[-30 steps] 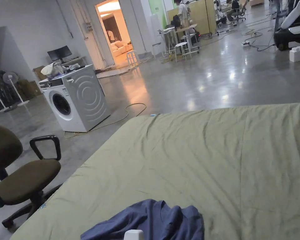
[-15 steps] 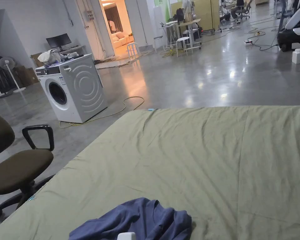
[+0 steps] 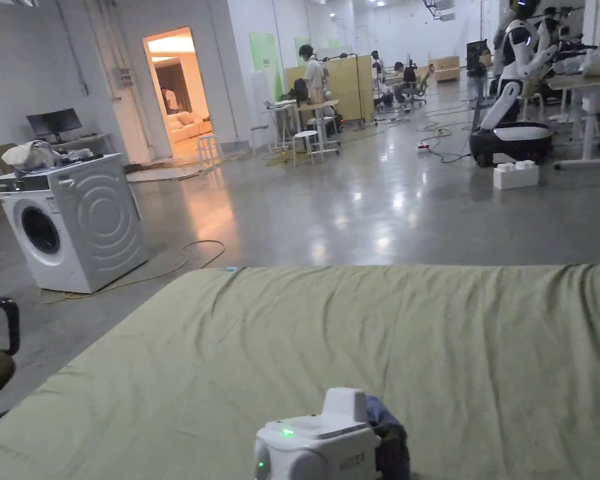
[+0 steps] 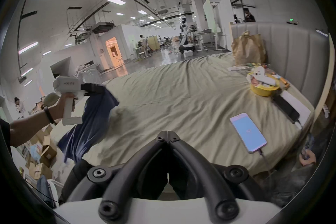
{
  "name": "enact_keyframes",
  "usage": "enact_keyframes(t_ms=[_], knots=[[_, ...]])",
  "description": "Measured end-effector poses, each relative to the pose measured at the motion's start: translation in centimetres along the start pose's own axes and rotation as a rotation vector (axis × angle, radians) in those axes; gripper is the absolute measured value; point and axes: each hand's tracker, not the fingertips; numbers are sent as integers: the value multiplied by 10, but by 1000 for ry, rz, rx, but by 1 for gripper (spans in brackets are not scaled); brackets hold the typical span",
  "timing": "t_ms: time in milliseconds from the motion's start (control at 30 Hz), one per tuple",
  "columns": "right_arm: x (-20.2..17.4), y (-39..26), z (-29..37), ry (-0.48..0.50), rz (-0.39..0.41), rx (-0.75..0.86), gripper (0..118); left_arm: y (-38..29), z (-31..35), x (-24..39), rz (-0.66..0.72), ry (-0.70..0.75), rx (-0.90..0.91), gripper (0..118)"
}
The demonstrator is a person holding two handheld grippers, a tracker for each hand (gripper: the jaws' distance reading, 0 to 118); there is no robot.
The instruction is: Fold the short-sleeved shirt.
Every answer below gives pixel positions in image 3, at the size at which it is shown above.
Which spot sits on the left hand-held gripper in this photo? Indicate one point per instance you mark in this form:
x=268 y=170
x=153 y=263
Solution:
x=320 y=445

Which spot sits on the dark blue garment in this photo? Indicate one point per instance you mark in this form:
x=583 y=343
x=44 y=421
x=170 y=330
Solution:
x=396 y=440

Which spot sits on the bed with pale green sheet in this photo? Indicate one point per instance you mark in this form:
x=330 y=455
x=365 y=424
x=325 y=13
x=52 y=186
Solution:
x=330 y=340

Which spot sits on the white standing desk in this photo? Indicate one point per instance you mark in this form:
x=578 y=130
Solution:
x=307 y=120

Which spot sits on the white washing machine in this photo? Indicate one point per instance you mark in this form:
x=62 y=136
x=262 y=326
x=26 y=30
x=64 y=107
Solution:
x=80 y=220

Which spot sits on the white foam block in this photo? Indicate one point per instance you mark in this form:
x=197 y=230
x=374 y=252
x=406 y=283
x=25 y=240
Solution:
x=515 y=176

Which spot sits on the cream sofa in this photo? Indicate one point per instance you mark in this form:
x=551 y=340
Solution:
x=185 y=127

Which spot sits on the group of people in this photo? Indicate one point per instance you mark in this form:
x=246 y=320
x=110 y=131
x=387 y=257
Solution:
x=397 y=82

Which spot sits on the wooden crate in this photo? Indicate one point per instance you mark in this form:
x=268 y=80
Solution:
x=445 y=68

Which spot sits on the white humanoid robot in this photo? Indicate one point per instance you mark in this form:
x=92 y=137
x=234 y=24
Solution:
x=512 y=90

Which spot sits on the desk with black monitor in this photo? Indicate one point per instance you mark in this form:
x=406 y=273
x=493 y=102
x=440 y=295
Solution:
x=60 y=131

